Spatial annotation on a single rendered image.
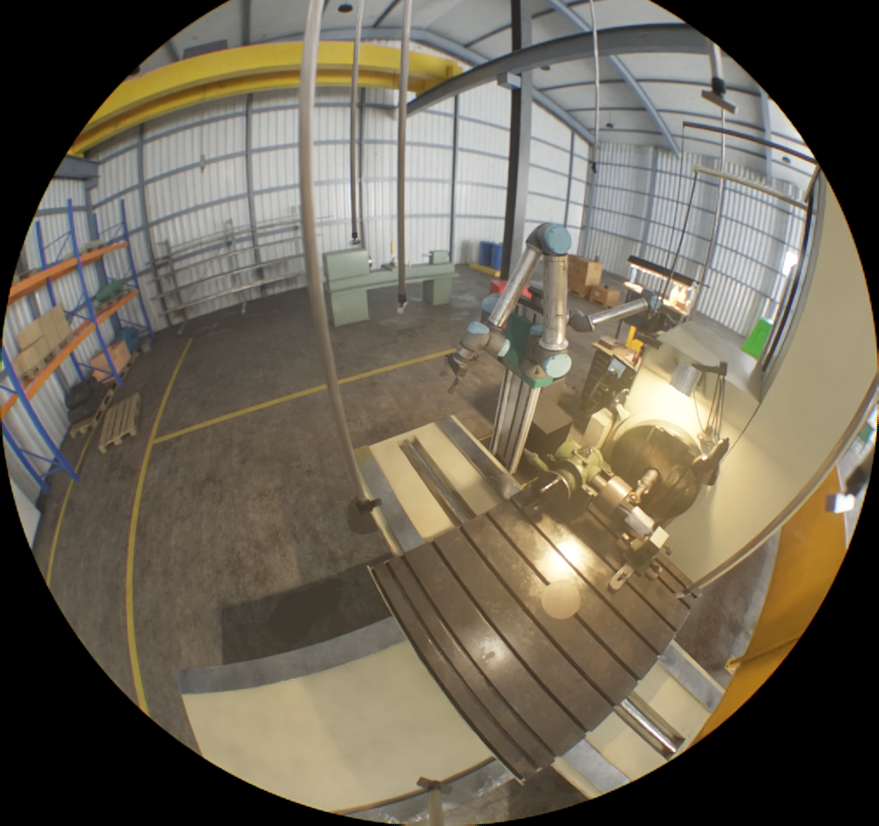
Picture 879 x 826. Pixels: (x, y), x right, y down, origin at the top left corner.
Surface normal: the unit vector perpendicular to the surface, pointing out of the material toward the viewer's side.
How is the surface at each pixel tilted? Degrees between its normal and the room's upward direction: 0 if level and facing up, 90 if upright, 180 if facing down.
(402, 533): 0
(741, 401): 90
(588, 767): 0
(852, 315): 90
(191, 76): 90
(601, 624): 0
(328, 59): 90
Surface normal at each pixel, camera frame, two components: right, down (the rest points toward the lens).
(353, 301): 0.51, 0.51
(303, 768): 0.03, -0.82
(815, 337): -0.86, 0.28
